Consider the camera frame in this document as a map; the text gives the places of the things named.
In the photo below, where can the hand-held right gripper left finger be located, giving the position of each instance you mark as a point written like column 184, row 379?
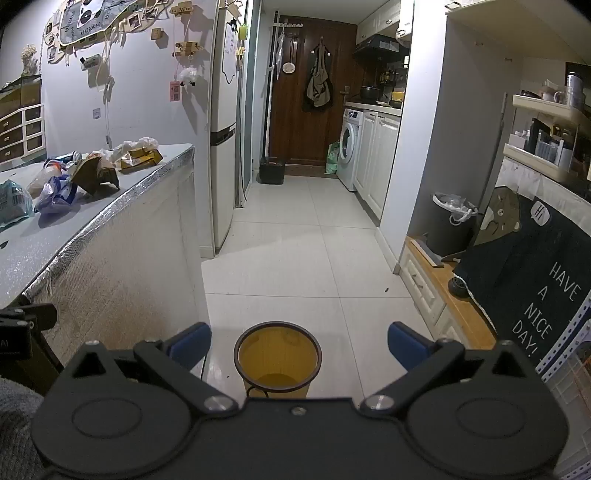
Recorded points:
column 190, row 345

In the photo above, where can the brown wooden door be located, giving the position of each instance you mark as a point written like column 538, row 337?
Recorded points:
column 304, row 134

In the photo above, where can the grey cloth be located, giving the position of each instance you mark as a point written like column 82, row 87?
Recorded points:
column 16, row 429

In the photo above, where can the yellow waste bin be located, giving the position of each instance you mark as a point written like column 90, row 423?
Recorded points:
column 277, row 360

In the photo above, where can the wooden wall hook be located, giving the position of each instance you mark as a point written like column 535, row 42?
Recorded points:
column 188, row 47
column 181, row 8

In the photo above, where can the black range hood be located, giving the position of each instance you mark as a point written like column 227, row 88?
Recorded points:
column 381, row 48

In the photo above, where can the wooden top bench cabinet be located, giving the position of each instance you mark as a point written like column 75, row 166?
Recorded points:
column 443, row 290

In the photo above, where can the white plastic crate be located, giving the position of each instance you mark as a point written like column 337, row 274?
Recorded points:
column 570, row 415

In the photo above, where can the foil covered table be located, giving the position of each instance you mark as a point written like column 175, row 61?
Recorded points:
column 138, row 258

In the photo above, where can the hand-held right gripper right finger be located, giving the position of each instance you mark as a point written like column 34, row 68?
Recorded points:
column 407, row 345

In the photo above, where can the black pot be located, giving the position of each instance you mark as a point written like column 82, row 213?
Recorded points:
column 369, row 93

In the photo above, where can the white refrigerator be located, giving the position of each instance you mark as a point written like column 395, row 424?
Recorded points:
column 226, row 161

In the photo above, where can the white shelf rack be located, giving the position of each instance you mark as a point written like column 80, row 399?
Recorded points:
column 545, row 152

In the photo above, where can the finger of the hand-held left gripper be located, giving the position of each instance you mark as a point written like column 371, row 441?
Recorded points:
column 42, row 316

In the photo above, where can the white upper cabinets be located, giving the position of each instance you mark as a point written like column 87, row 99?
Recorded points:
column 383, row 18

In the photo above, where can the dark printed blanket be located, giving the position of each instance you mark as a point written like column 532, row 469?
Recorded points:
column 521, row 277

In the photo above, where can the grey bin with white liner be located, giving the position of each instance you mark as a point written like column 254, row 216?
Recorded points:
column 448, row 226

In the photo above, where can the glass sliding door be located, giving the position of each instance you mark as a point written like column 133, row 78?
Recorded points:
column 249, row 92

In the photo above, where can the plush sheep toy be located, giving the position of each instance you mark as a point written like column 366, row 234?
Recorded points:
column 189, row 76

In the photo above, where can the white washing machine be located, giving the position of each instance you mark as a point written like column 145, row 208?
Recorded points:
column 350, row 147

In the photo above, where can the grey flat board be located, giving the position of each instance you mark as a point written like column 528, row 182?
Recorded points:
column 427, row 253

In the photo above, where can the printed wall hanging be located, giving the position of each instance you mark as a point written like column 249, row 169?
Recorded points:
column 92, row 18

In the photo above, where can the white plastic bag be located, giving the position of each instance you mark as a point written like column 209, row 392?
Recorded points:
column 138, row 143

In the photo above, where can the pink card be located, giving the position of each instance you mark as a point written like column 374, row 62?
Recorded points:
column 174, row 91

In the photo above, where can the green bag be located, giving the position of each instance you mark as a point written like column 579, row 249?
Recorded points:
column 333, row 159

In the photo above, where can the brown paper bag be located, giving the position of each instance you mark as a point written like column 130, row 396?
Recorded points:
column 94, row 177

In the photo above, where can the metal thermos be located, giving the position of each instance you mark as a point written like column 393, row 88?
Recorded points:
column 574, row 90

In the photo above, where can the dried flowers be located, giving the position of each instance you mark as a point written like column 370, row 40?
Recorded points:
column 29, row 57

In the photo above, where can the blue white snack packet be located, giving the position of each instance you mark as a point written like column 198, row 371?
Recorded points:
column 57, row 196

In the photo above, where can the light blue plastic packet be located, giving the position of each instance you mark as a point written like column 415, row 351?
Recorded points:
column 14, row 203

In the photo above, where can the white wall rack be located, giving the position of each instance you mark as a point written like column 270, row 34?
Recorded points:
column 287, row 25

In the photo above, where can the glass tank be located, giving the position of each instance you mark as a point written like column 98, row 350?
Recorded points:
column 18, row 92

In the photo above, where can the white drawer chest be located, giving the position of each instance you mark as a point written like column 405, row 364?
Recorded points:
column 21, row 134

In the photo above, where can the round hanging utensil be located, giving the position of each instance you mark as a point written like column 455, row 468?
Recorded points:
column 289, row 67

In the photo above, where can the olive hanging bag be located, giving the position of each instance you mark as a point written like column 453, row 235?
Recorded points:
column 317, row 87

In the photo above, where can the black basket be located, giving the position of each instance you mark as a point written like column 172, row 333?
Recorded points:
column 272, row 171

